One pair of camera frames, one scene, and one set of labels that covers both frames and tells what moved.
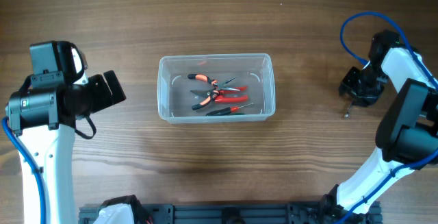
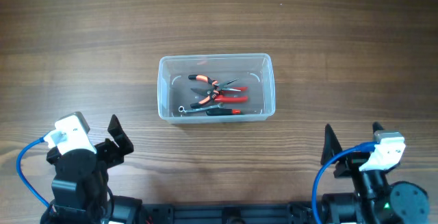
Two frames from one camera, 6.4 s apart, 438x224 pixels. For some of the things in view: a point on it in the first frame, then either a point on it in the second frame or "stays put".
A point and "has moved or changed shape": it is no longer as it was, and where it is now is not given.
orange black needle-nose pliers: (217, 86) stays put
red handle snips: (220, 98) stays put
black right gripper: (363, 100) -> (350, 162)
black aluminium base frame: (244, 214) stays put
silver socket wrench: (347, 114) -> (181, 108)
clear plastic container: (194, 88) stays put
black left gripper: (105, 97) -> (115, 155)
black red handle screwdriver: (226, 111) has moved or changed shape
